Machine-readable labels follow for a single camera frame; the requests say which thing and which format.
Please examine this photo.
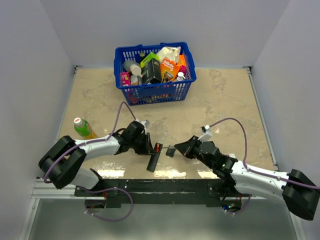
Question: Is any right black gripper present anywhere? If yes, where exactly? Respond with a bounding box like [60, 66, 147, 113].
[174, 136, 214, 170]

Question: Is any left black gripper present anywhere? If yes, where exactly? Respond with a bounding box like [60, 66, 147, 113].
[130, 132, 155, 155]

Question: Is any black remote control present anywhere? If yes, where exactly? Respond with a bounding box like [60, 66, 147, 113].
[146, 142, 163, 172]

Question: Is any black battery cover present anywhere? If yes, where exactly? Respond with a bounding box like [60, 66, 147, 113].
[165, 147, 176, 158]

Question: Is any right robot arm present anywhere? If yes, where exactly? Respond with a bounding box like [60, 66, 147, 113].
[174, 136, 320, 221]

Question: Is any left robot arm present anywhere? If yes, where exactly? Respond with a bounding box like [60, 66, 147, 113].
[38, 119, 155, 196]

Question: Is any white red remote control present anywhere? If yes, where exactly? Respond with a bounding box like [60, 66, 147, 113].
[223, 153, 237, 159]

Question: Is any orange label bottle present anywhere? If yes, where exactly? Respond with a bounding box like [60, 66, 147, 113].
[130, 74, 142, 86]

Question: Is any green orange drink bottle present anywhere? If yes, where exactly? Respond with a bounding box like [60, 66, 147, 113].
[73, 117, 98, 140]

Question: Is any pink packet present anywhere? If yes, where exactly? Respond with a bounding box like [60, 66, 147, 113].
[119, 72, 131, 87]

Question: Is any white pump bottle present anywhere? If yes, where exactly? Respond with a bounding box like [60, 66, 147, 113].
[176, 72, 186, 81]

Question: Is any blue plastic basket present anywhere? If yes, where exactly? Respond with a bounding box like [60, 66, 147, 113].
[113, 41, 197, 105]

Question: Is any orange Gillette razor box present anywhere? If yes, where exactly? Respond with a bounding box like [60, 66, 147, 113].
[160, 57, 180, 83]

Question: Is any grey white bottle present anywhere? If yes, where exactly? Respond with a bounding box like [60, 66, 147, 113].
[123, 60, 143, 78]

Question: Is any black green carton box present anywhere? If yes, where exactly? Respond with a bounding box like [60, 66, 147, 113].
[140, 52, 162, 85]

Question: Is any crumpled white paper bag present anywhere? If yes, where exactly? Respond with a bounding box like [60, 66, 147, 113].
[156, 46, 181, 63]

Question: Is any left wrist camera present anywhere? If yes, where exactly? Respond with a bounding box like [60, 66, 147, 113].
[135, 119, 150, 131]

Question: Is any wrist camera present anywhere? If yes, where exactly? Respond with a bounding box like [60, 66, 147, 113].
[135, 119, 150, 131]
[198, 125, 213, 142]

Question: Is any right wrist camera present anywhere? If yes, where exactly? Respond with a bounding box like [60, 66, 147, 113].
[198, 125, 213, 142]

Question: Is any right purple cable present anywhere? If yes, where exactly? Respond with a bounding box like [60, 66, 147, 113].
[208, 117, 320, 191]

